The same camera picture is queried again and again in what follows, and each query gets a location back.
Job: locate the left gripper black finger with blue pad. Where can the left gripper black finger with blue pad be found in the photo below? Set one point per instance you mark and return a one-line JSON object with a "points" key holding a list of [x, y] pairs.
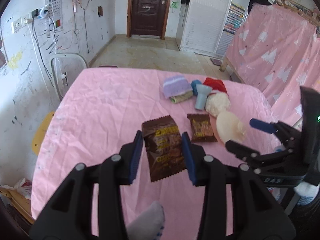
{"points": [[87, 204], [237, 205]]}

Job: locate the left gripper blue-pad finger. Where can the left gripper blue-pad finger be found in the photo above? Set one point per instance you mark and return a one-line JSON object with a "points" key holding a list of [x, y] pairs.
{"points": [[281, 130]]}

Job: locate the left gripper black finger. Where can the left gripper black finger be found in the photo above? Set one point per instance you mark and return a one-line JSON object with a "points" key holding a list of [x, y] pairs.
{"points": [[245, 151]]}

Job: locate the cream round brush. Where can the cream round brush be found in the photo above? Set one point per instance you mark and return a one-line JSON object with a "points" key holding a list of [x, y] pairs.
{"points": [[229, 127]]}

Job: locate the brown snack wrapper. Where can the brown snack wrapper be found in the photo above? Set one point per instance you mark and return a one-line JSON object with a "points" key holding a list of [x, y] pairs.
{"points": [[201, 128], [163, 143]]}

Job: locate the cream fluffy ball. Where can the cream fluffy ball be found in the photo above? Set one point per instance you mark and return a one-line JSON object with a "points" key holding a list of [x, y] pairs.
{"points": [[217, 103]]}

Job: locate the blue knit sock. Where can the blue knit sock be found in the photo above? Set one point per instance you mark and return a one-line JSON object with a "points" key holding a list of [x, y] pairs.
{"points": [[194, 84]]}

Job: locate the purple knit sock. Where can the purple knit sock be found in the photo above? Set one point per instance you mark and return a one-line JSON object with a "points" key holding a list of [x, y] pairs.
{"points": [[175, 86]]}

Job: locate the red striped sock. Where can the red striped sock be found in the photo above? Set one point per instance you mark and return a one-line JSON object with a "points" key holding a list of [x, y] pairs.
{"points": [[216, 85]]}

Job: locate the white gloved right hand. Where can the white gloved right hand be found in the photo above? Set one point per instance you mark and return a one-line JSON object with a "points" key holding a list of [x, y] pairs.
{"points": [[307, 193]]}

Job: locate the grey knit gloved hand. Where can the grey knit gloved hand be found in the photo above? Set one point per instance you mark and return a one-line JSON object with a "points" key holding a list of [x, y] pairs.
{"points": [[149, 224]]}

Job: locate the white metal chair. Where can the white metal chair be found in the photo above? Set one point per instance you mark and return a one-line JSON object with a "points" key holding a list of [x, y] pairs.
{"points": [[287, 197]]}

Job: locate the white plastic bag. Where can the white plastic bag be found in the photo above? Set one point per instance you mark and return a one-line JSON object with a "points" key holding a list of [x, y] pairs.
{"points": [[23, 187]]}

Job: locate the yellow stool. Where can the yellow stool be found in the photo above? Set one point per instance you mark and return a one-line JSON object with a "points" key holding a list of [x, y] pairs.
{"points": [[40, 133]]}

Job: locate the pink tree-print curtain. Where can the pink tree-print curtain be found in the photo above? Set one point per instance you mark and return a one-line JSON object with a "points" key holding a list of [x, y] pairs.
{"points": [[277, 52]]}

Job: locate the small brown floor mat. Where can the small brown floor mat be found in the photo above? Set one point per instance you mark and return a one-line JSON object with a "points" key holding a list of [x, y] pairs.
{"points": [[216, 62]]}

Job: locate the pink bed sheet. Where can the pink bed sheet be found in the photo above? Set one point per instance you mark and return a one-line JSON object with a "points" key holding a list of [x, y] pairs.
{"points": [[102, 111]]}

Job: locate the white louvered wardrobe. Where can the white louvered wardrobe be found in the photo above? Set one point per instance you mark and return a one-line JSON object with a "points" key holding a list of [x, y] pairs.
{"points": [[202, 27]]}

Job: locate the dark brown door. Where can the dark brown door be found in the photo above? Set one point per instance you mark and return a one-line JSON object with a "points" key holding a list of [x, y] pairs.
{"points": [[147, 18]]}

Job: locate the colourful wall chart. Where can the colourful wall chart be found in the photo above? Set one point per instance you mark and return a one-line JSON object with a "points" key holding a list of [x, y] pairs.
{"points": [[234, 19]]}

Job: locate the white wall power strip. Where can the white wall power strip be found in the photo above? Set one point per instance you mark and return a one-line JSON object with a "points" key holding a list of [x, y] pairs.
{"points": [[41, 14]]}

